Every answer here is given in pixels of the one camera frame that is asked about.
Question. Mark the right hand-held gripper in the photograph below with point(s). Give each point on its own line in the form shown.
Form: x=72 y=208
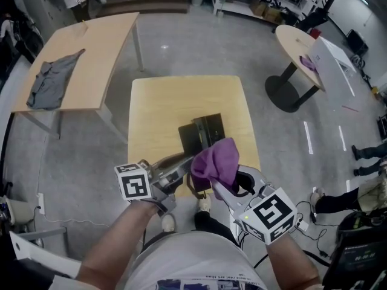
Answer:
x=269 y=214

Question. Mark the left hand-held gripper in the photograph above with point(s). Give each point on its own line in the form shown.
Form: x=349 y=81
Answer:
x=134 y=184

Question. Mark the purple cloth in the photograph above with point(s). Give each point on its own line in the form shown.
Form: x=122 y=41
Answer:
x=216 y=163

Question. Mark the person's right forearm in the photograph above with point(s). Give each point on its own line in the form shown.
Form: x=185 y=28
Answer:
x=291 y=264

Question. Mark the person's left forearm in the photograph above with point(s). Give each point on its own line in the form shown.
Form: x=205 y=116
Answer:
x=121 y=240

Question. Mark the person's white right shoe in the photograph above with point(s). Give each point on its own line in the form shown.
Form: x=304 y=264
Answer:
x=205 y=202

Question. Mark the person's white shoe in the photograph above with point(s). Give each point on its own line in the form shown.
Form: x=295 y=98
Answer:
x=205 y=202
x=168 y=223

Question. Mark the person's black trouser leg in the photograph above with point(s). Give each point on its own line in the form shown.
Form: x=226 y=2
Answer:
x=213 y=226

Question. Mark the person's white left shoe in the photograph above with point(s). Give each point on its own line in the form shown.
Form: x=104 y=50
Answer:
x=168 y=223

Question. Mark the small square wooden table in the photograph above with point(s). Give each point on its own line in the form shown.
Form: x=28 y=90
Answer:
x=169 y=107

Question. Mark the person's white printed shirt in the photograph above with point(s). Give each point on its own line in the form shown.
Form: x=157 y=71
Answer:
x=193 y=261

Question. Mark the large wooden desk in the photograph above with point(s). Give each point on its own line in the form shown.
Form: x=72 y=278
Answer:
x=93 y=56

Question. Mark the white power strip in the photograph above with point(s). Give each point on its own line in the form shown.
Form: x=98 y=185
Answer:
x=40 y=204

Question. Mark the small purple rag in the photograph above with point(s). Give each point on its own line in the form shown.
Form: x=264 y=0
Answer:
x=307 y=63

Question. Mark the grey shirt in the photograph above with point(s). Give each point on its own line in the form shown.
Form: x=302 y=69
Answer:
x=50 y=81

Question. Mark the black device with screen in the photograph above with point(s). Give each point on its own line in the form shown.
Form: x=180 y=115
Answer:
x=359 y=252

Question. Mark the cardboard boxes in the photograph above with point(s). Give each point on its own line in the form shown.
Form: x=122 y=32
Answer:
x=266 y=10

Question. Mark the white board box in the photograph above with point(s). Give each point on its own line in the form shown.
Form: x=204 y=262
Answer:
x=331 y=59

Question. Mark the black office chair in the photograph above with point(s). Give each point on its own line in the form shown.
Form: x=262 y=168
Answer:
x=319 y=14

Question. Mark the black case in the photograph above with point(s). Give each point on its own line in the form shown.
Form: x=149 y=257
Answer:
x=357 y=41

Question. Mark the round wooden pedestal table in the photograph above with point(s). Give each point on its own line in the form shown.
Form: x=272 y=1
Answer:
x=291 y=41

